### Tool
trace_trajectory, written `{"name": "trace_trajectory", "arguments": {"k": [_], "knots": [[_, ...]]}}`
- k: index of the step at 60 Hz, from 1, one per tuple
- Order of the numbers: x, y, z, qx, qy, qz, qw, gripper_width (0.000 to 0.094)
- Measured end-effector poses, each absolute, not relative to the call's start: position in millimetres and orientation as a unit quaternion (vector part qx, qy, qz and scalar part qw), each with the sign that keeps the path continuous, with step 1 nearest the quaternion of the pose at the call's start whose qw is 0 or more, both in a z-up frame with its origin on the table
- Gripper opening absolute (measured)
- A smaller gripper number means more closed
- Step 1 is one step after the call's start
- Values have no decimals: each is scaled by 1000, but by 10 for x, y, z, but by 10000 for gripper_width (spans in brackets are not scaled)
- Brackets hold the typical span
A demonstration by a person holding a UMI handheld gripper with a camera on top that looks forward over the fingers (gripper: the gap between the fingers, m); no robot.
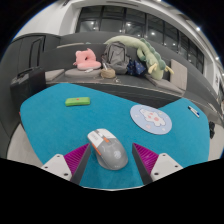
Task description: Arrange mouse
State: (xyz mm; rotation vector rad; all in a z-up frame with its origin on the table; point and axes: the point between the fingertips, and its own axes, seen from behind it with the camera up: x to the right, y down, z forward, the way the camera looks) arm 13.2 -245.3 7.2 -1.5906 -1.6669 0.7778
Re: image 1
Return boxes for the round pale blue mouse pad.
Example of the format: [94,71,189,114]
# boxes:
[129,104,173,136]

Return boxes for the upright beige cushion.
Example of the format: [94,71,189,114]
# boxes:
[169,59,188,91]

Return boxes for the pink plush cushion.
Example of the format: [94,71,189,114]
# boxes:
[72,48,102,71]

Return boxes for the round grey seat cushion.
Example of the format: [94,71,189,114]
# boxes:
[64,67,103,80]

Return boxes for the square grey seat cushion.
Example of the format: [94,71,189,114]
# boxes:
[44,68,65,82]

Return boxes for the green rectangular case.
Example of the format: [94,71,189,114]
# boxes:
[64,96,92,108]

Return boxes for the white marker with blue cap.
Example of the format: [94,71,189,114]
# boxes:
[187,105,201,119]

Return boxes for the small black clip object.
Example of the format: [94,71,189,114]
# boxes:
[208,121,216,140]

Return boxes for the flat grey seat cushion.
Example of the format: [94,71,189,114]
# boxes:
[144,73,184,94]

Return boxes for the grey backpack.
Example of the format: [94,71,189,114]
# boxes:
[101,41,131,75]

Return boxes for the tan woven basket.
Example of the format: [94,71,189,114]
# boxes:
[100,67,117,80]

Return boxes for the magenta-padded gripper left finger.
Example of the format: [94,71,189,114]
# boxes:
[40,143,92,185]

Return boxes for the dark grey bench seat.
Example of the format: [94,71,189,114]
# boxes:
[39,31,214,109]

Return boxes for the long green dragon plush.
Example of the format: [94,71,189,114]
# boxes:
[103,35,175,81]

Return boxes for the navy blue patterned bag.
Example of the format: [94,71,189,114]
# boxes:
[126,59,148,77]

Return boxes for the black suitcase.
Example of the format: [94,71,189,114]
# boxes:
[9,66,47,111]

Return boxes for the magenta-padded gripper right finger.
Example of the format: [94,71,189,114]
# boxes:
[131,142,184,185]

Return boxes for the grey and white computer mouse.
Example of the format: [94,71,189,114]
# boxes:
[87,128,129,171]

